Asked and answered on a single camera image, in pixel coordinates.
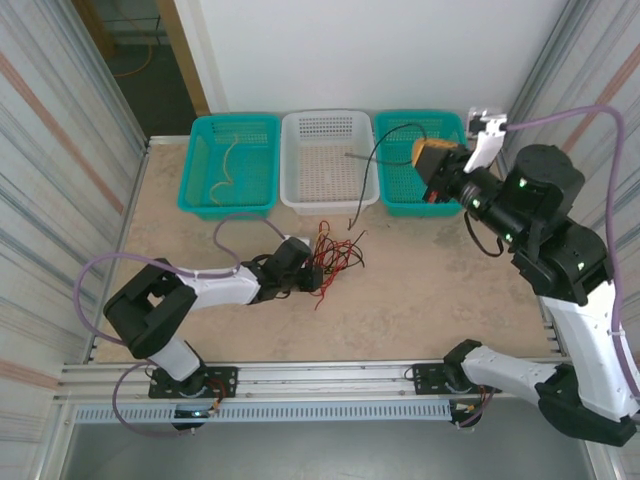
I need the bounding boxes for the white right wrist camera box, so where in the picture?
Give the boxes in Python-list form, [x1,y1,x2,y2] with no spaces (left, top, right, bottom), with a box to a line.
[463,105,509,175]

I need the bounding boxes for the grey slotted cable duct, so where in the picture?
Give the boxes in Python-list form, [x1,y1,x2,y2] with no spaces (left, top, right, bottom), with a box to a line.
[73,401,454,425]

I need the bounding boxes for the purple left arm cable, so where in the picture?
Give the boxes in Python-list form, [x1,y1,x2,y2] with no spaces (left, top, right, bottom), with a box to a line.
[74,213,289,439]

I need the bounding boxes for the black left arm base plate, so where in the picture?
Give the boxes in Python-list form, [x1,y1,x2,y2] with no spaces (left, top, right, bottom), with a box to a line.
[148,366,239,400]

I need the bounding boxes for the thin black right gripper cable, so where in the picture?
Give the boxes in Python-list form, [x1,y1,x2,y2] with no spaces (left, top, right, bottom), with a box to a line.
[463,212,504,258]

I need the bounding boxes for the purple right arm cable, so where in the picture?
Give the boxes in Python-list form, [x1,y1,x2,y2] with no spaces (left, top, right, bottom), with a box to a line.
[457,104,640,431]

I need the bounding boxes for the teal plastic basket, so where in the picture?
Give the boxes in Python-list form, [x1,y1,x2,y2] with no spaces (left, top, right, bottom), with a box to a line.
[178,114,282,224]
[373,110,482,219]

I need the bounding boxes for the wooden door frame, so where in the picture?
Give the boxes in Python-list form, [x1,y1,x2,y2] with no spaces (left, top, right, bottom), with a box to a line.
[154,0,211,117]

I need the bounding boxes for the aluminium mounting rail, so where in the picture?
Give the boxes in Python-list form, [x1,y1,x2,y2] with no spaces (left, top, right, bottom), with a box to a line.
[54,357,599,406]

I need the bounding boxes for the orange floor cable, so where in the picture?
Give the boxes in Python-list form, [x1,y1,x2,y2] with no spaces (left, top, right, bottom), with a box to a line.
[115,43,155,79]

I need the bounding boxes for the red black power wires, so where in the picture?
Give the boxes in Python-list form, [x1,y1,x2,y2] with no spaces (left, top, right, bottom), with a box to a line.
[207,378,237,417]
[452,384,496,416]

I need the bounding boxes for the wooden cabinet frame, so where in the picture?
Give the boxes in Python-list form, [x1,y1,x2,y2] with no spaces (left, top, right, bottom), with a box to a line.
[71,0,117,60]

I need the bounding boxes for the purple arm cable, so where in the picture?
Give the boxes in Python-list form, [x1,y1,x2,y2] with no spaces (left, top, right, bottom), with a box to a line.
[74,213,289,439]
[457,104,640,431]

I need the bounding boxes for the white plastic basket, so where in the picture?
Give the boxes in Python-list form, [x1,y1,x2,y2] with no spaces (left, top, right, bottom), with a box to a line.
[279,109,381,217]

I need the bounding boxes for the aluminium table frame bar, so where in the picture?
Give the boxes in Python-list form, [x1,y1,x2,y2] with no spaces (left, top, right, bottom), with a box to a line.
[146,129,502,149]

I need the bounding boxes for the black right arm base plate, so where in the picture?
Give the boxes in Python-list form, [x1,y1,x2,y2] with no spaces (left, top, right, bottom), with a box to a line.
[410,362,504,396]

